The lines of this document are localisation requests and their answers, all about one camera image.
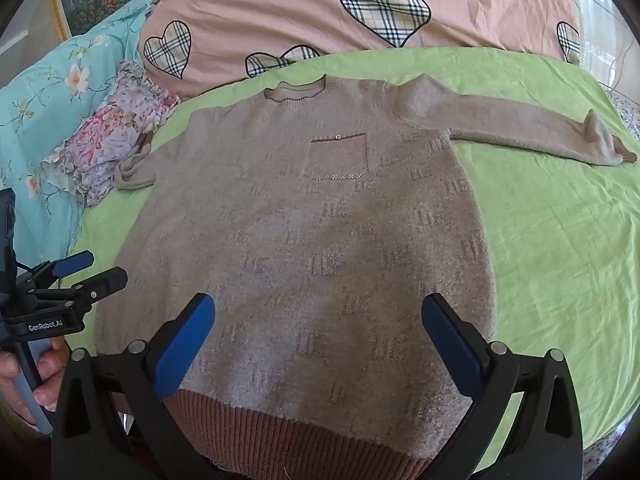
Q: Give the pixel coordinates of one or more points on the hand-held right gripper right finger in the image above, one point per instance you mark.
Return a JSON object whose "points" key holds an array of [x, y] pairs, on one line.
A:
{"points": [[450, 350]]}

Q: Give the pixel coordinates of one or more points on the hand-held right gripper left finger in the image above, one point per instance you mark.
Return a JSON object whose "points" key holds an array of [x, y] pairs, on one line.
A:
{"points": [[185, 347]]}

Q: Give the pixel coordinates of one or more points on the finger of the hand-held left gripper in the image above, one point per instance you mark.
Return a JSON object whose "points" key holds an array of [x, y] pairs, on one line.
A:
{"points": [[102, 282], [70, 263]]}

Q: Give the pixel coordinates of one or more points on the beige knit sweater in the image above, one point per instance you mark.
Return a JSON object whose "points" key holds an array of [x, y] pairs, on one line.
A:
{"points": [[320, 240]]}

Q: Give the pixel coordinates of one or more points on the person's left hand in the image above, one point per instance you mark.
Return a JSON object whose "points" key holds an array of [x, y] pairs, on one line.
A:
{"points": [[50, 367]]}

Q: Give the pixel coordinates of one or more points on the floral ruffled pillow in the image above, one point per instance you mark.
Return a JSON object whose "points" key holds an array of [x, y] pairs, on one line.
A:
{"points": [[110, 132]]}

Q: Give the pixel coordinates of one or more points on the green bed sheet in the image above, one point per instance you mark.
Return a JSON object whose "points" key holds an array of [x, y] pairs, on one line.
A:
{"points": [[550, 240]]}

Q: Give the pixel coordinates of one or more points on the teal floral quilt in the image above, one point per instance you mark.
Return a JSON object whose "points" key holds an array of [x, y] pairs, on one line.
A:
{"points": [[50, 85]]}

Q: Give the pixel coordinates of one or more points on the pink quilt with plaid hearts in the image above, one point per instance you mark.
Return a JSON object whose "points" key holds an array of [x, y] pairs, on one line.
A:
{"points": [[280, 10]]}

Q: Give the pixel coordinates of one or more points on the white curtain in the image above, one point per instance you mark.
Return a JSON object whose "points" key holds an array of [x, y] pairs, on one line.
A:
{"points": [[600, 15]]}

